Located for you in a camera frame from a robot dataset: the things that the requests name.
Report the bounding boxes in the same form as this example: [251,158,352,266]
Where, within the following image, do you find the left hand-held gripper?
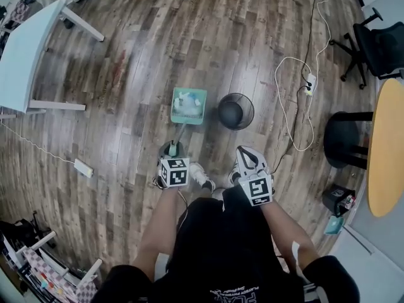
[157,142,191,190]

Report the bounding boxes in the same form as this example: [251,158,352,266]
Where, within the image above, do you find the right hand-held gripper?
[236,146,275,207]

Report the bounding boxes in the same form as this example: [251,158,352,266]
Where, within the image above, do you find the teal dustpan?
[170,87,208,156]

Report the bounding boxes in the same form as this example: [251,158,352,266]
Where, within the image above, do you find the black mesh trash can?
[217,92,255,131]

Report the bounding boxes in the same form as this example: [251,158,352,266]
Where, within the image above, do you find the person's right forearm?
[260,198,321,271]

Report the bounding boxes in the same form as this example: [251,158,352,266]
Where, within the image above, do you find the person's left forearm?
[131,185,187,275]

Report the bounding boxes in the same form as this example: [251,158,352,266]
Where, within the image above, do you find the person's right white shoe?
[227,165,244,187]

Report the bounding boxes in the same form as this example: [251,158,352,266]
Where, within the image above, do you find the person's white shoe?
[227,165,244,187]
[189,162,217,191]

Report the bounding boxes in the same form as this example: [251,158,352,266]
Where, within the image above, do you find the person's left white shoe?
[189,162,217,191]

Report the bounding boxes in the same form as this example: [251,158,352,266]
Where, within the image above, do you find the white power strip green light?
[73,158,95,179]

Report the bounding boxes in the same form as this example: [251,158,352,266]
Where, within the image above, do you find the person's black clothing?
[97,186,361,303]

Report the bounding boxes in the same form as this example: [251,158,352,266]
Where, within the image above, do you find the black round stool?
[323,110,375,170]

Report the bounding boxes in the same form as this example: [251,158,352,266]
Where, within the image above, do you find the white power strip with plugs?
[302,72,318,97]

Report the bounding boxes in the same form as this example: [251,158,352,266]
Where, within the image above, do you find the black storage box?
[321,184,357,218]

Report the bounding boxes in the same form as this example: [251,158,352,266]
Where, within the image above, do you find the small teal tray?
[324,215,345,236]

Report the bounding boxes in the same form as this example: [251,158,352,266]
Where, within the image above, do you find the round yellow table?
[367,78,404,218]

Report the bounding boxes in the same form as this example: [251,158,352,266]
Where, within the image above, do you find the black office chair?
[329,7,404,90]

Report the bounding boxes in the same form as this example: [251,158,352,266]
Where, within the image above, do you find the checked cloth rack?
[0,229,104,303]

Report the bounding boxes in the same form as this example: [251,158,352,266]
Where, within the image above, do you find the black bag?
[0,211,44,251]

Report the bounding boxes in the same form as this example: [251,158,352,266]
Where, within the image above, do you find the white table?
[0,0,105,122]

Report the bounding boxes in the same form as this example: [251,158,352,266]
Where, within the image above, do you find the long white looped cable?
[274,0,331,152]

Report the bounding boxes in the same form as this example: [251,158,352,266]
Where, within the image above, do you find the thin white power cable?
[0,121,77,164]

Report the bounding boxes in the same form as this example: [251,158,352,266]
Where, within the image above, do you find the long black cable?
[270,0,321,174]

